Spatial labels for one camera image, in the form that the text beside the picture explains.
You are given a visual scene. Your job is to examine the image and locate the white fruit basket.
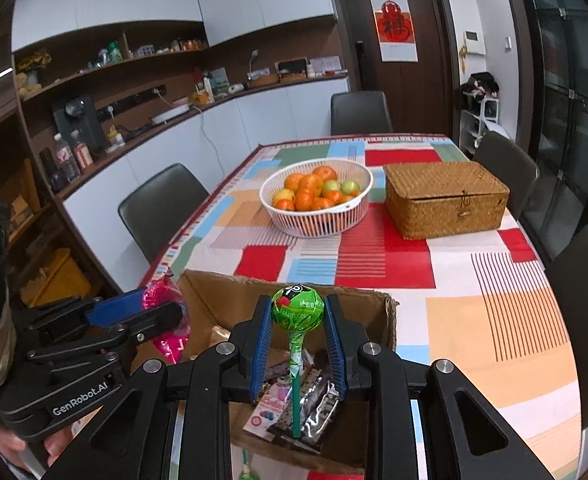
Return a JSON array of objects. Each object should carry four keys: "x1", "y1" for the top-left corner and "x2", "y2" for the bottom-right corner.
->
[{"x1": 259, "y1": 160, "x2": 374, "y2": 238}]

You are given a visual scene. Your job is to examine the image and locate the dark brown door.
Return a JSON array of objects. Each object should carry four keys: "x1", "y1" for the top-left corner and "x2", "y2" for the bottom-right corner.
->
[{"x1": 324, "y1": 0, "x2": 462, "y2": 138}]

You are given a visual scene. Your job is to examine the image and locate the black topped box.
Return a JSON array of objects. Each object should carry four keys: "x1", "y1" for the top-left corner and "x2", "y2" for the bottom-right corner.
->
[{"x1": 275, "y1": 58, "x2": 309, "y2": 83}]

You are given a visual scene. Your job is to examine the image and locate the wooden wall shelf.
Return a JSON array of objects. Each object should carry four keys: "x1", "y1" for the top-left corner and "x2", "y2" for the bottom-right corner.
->
[{"x1": 11, "y1": 20, "x2": 210, "y2": 106}]

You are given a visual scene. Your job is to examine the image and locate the colourful patterned tablecloth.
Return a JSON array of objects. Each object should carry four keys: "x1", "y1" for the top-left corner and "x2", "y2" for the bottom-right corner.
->
[{"x1": 141, "y1": 134, "x2": 582, "y2": 480}]

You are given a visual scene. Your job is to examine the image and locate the black bag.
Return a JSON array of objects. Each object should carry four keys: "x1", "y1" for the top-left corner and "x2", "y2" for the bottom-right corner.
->
[{"x1": 461, "y1": 72, "x2": 500, "y2": 101}]

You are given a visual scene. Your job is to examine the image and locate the cardboard box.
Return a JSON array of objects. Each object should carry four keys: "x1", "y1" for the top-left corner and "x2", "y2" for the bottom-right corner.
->
[{"x1": 176, "y1": 269, "x2": 399, "y2": 476}]

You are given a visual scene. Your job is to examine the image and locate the magenta snack packet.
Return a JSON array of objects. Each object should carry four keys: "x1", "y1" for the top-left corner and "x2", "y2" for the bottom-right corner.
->
[{"x1": 141, "y1": 275, "x2": 191, "y2": 365}]

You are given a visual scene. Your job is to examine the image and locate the black and white long packet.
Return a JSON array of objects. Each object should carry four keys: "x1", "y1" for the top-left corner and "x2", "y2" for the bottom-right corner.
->
[{"x1": 266, "y1": 367, "x2": 342, "y2": 453}]

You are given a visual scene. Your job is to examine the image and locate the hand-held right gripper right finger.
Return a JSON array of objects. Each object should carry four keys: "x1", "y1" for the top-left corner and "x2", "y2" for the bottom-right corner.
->
[{"x1": 323, "y1": 295, "x2": 555, "y2": 480}]

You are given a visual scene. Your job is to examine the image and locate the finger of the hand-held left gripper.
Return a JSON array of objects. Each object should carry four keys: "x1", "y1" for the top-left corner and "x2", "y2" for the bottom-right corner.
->
[
  {"x1": 24, "y1": 287, "x2": 150, "y2": 331},
  {"x1": 26, "y1": 302, "x2": 185, "y2": 361}
]

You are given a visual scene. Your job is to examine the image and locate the black coffee machine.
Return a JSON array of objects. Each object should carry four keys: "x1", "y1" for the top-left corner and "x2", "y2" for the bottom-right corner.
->
[{"x1": 51, "y1": 96, "x2": 107, "y2": 153}]

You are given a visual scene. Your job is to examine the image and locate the wall power strip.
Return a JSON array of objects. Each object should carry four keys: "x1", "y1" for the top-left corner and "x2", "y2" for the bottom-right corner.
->
[{"x1": 96, "y1": 86, "x2": 167, "y2": 121}]

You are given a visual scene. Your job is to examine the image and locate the red and white wall calendar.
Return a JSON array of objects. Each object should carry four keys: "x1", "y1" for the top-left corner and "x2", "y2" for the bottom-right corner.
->
[{"x1": 370, "y1": 0, "x2": 419, "y2": 63}]

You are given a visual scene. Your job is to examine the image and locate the white shoe rack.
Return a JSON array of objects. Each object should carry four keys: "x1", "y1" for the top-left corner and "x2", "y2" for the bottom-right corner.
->
[{"x1": 459, "y1": 97, "x2": 500, "y2": 158}]

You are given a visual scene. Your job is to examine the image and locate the yellow flower decoration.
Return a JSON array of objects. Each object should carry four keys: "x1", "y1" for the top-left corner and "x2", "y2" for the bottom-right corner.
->
[{"x1": 16, "y1": 50, "x2": 52, "y2": 73}]

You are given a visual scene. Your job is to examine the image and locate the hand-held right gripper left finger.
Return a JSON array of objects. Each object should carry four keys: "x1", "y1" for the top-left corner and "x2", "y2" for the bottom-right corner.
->
[{"x1": 41, "y1": 296, "x2": 274, "y2": 480}]

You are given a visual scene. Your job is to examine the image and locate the clear bottle with red label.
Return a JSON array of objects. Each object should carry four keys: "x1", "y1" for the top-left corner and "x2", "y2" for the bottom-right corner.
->
[{"x1": 54, "y1": 132, "x2": 80, "y2": 181}]

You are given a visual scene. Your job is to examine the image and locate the pile of oranges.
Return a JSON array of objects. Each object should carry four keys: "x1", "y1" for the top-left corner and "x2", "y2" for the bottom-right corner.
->
[{"x1": 273, "y1": 165, "x2": 360, "y2": 212}]

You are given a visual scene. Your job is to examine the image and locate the white upper cabinets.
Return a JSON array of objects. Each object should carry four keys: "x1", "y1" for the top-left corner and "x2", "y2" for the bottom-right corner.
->
[{"x1": 11, "y1": 0, "x2": 337, "y2": 53}]

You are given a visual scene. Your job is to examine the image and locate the dark snack packet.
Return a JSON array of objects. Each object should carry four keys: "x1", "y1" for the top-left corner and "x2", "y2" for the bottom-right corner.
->
[{"x1": 264, "y1": 350, "x2": 295, "y2": 381}]

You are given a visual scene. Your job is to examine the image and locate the glass sliding door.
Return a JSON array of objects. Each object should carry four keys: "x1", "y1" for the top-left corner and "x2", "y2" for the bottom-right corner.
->
[{"x1": 514, "y1": 0, "x2": 588, "y2": 261}]

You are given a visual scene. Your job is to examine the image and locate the person's left hand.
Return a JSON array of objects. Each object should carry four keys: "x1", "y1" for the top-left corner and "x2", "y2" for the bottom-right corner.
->
[{"x1": 0, "y1": 427, "x2": 72, "y2": 476}]

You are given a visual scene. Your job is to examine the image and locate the wicker box with lid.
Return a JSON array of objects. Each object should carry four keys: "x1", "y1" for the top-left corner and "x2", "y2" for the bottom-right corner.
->
[{"x1": 383, "y1": 161, "x2": 511, "y2": 241}]

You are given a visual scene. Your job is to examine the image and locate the white lower cabinet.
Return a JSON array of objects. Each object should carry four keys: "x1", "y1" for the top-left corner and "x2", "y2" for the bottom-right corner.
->
[{"x1": 56, "y1": 74, "x2": 350, "y2": 266}]

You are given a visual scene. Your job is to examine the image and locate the dark grey chair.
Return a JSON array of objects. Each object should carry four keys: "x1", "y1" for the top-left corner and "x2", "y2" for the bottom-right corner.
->
[
  {"x1": 472, "y1": 131, "x2": 540, "y2": 206},
  {"x1": 330, "y1": 91, "x2": 394, "y2": 136},
  {"x1": 544, "y1": 221, "x2": 588, "y2": 431},
  {"x1": 118, "y1": 162, "x2": 210, "y2": 263}
]

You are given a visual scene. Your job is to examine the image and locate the white pink snack packet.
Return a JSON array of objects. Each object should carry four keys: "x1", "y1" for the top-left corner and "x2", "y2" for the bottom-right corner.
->
[{"x1": 243, "y1": 380, "x2": 295, "y2": 433}]

